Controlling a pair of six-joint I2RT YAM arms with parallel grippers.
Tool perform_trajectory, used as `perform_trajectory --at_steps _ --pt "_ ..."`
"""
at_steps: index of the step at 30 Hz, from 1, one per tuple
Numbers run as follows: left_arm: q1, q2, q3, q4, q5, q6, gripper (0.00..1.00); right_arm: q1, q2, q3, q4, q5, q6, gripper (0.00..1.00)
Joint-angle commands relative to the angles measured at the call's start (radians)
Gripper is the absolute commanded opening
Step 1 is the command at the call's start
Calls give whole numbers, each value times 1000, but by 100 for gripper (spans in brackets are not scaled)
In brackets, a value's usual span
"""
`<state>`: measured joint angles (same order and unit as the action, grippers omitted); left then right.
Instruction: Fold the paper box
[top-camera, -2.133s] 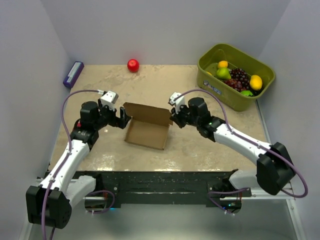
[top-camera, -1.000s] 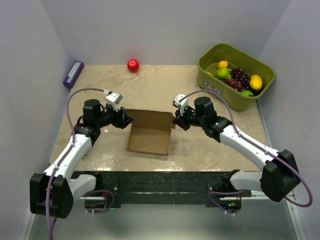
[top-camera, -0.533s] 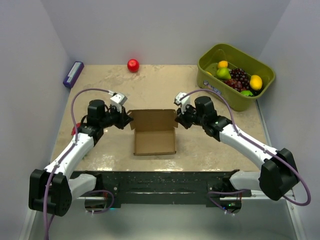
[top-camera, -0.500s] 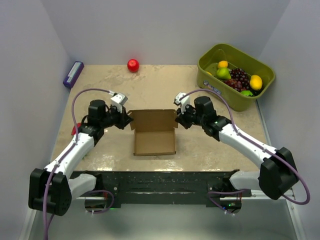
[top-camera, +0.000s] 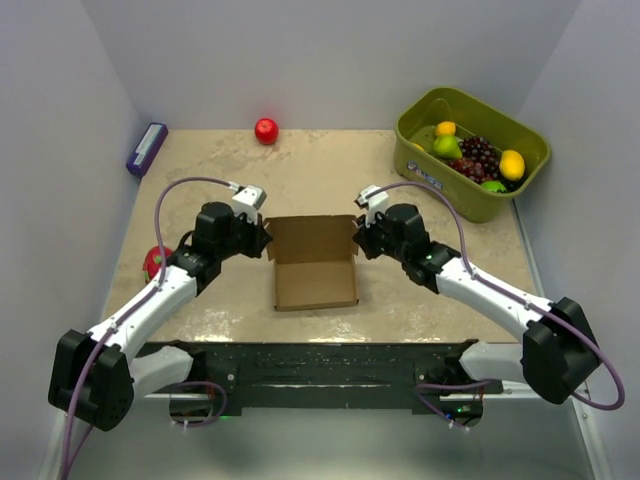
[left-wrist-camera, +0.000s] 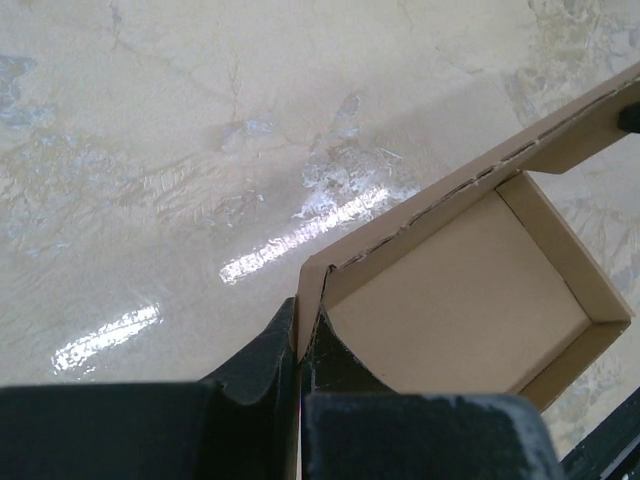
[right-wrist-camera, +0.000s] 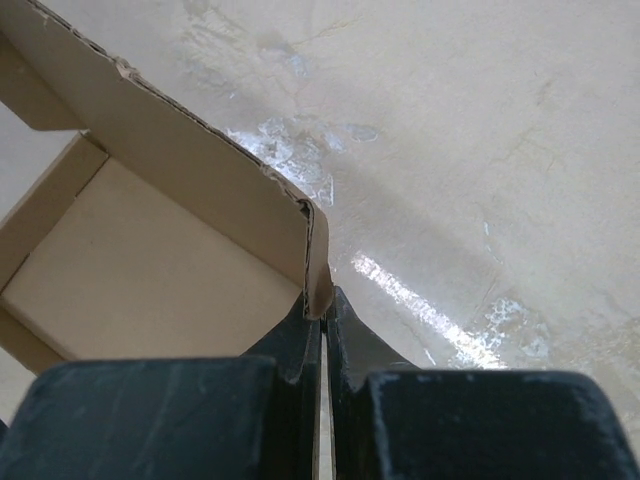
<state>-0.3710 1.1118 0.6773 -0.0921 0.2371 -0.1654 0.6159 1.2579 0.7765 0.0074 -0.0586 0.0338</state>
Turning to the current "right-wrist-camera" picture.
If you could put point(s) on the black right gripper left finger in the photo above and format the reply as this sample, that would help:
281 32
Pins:
252 416

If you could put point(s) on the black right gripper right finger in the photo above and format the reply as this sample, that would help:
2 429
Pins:
394 420

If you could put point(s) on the brown cardboard box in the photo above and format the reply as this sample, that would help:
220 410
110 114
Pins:
129 227

